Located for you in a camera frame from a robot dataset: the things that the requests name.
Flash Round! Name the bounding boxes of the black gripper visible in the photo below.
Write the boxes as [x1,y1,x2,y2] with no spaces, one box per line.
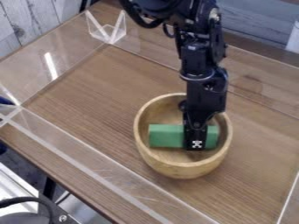
[178,67,228,151]

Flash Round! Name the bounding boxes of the green rectangular block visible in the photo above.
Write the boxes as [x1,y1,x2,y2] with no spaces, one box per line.
[148,124,220,151]

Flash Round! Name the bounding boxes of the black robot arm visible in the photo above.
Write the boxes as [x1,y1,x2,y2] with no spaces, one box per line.
[118,0,228,151]

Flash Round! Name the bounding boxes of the brown wooden bowl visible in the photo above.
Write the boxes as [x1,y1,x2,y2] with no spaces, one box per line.
[133,93,232,179]

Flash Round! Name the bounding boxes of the white object at right edge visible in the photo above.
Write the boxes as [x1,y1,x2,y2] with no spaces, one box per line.
[284,21,299,53]

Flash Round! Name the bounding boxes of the clear acrylic tray walls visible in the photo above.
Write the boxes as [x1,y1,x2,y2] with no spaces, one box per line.
[0,17,299,224]

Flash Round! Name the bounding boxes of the black metal bracket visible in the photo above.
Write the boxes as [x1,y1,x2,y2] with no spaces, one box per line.
[37,194,80,224]

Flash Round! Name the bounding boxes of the black cable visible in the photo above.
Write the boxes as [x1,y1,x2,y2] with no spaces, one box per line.
[0,196,58,224]

